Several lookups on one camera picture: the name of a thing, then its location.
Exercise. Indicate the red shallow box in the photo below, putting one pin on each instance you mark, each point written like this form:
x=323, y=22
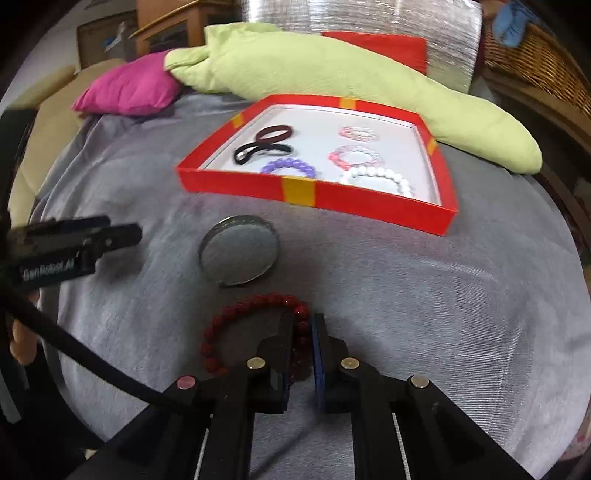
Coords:
x=369, y=210

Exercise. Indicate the light green quilt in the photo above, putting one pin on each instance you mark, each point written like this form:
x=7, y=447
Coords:
x=300, y=69

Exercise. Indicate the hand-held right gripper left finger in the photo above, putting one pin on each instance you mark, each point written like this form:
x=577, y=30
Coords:
x=277, y=369

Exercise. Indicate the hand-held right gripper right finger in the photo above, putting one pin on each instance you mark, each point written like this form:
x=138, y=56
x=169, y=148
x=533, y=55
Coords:
x=317, y=364

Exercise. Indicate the silver metal bangle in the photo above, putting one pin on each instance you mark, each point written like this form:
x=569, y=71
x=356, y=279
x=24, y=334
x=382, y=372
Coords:
x=240, y=251

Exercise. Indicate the magenta pillow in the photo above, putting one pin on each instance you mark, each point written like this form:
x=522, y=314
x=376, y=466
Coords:
x=129, y=87

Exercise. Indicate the wicker basket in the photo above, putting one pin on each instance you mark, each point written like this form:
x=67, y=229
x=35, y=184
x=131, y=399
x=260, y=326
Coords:
x=549, y=60

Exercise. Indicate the wooden bench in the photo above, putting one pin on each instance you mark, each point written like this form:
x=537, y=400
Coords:
x=554, y=124

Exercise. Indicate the blue cloth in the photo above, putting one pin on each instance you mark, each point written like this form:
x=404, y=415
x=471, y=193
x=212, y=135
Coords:
x=512, y=25

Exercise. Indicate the beige sofa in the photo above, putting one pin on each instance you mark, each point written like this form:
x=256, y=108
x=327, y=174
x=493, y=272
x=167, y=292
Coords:
x=51, y=106

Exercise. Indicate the red cushion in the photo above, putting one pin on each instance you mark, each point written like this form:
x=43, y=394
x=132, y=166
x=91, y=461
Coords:
x=392, y=48

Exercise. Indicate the person's left hand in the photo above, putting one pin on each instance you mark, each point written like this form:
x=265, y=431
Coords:
x=23, y=341

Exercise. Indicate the wooden cabinet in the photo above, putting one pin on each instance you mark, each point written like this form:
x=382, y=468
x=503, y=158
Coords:
x=171, y=18

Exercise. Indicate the maroon bangle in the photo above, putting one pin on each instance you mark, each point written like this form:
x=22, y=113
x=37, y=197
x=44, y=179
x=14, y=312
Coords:
x=265, y=134

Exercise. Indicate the silver foil panel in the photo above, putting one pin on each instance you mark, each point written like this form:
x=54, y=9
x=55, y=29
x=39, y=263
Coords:
x=369, y=16

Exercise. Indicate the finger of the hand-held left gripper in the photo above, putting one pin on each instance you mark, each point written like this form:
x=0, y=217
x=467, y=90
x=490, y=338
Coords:
x=124, y=236

